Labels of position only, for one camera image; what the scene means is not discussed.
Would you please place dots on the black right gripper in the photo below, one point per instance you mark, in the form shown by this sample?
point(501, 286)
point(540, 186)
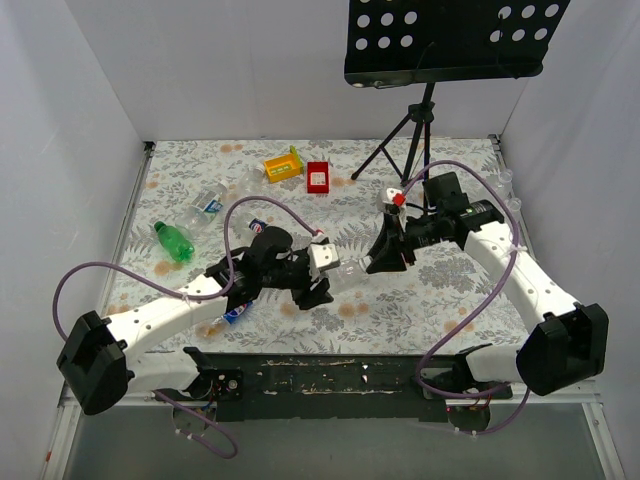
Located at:
point(400, 241)

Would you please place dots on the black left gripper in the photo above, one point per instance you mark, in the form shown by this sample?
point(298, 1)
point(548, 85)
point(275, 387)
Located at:
point(308, 282)

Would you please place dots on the clear bottle blue cap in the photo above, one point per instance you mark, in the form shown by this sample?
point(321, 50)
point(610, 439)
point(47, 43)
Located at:
point(227, 320)

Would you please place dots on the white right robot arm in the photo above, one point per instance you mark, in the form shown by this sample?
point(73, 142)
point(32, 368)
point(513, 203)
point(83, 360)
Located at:
point(566, 340)

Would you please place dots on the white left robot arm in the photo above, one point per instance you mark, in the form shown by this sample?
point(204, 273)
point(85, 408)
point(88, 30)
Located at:
point(234, 281)

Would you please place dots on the clear Pepsi bottle black cap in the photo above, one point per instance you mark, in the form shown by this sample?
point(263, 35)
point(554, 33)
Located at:
point(255, 225)

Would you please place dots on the large clear bottle white cap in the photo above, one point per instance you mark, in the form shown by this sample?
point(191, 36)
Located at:
point(250, 183)

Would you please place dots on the clear bottle green-blue label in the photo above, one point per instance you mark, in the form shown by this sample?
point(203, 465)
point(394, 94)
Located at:
point(209, 201)

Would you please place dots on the large clear crumpled bottle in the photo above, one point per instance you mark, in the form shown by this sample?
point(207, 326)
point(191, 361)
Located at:
point(203, 230)

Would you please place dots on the green plastic bottle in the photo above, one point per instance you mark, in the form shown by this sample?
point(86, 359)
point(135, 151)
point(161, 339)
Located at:
point(174, 242)

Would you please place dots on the red plastic bin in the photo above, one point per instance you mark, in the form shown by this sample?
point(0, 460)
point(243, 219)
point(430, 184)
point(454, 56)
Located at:
point(318, 181)

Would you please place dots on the yellow plastic bin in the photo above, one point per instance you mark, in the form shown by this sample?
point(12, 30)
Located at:
point(283, 167)

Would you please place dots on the green plastic bin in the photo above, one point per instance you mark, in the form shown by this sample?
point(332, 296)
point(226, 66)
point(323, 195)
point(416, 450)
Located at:
point(297, 155)

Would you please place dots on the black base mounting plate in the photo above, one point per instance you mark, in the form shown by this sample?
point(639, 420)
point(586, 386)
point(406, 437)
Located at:
point(278, 386)

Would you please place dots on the black music stand tripod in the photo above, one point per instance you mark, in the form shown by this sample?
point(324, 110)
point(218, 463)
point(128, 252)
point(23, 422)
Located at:
point(392, 44)

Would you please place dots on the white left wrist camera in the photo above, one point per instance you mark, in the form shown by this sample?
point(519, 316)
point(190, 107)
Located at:
point(322, 258)

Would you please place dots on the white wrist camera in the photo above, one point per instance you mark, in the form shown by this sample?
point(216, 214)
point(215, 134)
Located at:
point(390, 201)
point(322, 258)

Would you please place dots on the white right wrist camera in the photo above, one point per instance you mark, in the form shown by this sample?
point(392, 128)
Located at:
point(390, 201)

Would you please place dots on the aluminium frame rail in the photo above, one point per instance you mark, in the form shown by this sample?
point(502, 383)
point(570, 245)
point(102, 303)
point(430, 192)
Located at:
point(93, 366)

